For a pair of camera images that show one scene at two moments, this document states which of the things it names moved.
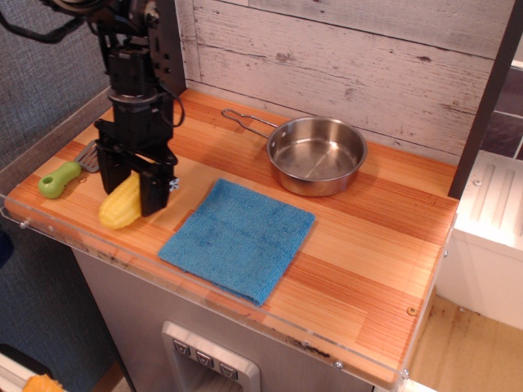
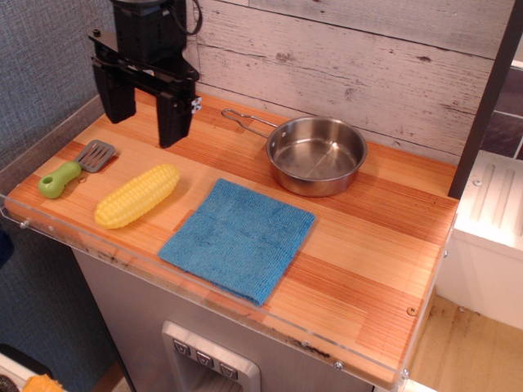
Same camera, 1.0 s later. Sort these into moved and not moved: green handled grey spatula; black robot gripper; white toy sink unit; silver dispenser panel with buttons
Moved: black robot gripper
Not moved: white toy sink unit; green handled grey spatula; silver dispenser panel with buttons
